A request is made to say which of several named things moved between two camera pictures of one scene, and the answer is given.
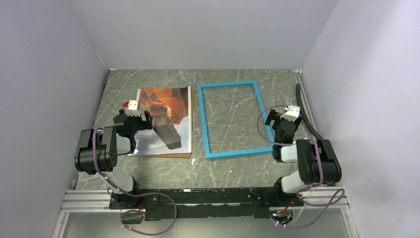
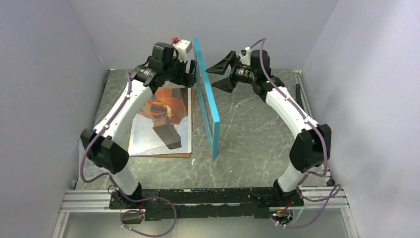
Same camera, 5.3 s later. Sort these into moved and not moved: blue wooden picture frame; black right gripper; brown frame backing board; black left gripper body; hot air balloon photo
Moved: blue wooden picture frame; black left gripper body; black right gripper
Not moved: hot air balloon photo; brown frame backing board
